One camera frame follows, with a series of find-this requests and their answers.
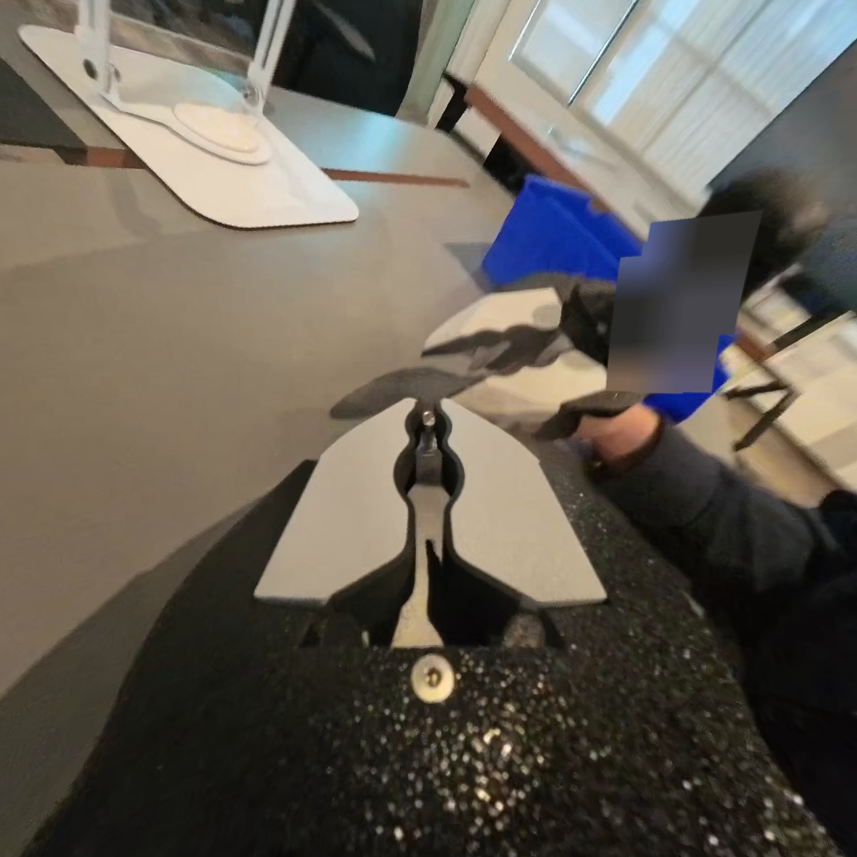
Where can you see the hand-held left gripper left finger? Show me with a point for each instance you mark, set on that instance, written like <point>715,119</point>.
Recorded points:
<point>335,522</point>

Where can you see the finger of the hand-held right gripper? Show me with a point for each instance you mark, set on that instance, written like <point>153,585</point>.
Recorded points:
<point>529,395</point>
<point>495,311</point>

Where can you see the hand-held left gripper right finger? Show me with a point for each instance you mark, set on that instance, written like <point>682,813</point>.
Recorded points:
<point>515,522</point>

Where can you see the blue plastic bin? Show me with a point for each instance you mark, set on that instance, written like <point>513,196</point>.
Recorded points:
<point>549,234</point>

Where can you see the silver hex nut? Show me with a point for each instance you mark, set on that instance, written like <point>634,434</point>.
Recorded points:
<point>428,419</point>

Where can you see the person's right forearm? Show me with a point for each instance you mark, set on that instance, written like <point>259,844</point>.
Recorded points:
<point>703,509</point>

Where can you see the person's right hand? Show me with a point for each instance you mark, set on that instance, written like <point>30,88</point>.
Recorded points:
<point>622,435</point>

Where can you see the brown top desk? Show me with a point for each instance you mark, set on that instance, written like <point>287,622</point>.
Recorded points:
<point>529,146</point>

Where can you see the white table black legs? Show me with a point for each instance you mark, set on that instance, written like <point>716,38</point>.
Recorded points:
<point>810,415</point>

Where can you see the large window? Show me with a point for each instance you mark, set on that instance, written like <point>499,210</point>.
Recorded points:
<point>669,67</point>

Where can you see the person's dark jacket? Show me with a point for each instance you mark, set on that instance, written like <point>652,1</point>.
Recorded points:
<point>817,669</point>

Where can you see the black mat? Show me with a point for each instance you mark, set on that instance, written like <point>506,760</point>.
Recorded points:
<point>33,107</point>

